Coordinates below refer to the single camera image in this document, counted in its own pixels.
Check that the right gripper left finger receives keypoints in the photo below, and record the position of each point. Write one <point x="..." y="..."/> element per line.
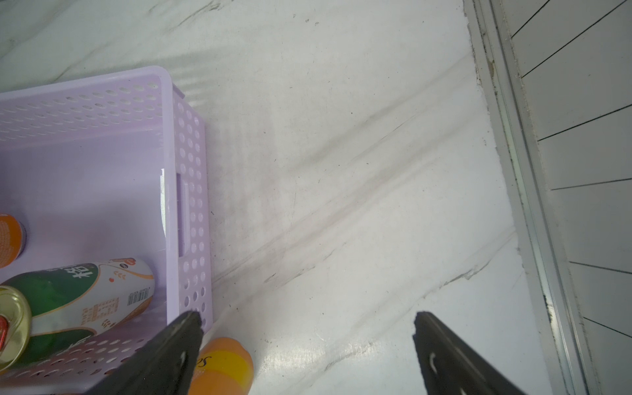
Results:
<point x="165" y="365"/>

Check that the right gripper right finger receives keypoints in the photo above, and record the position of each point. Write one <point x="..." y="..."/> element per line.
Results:
<point x="450" y="366"/>

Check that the orange fanta can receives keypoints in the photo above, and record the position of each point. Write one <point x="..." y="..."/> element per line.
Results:
<point x="223" y="367"/>
<point x="13" y="239"/>

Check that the green brown can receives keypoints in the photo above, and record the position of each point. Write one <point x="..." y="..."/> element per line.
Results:
<point x="46" y="312"/>

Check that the purple plastic basket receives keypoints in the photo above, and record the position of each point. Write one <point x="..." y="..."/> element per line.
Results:
<point x="105" y="167"/>

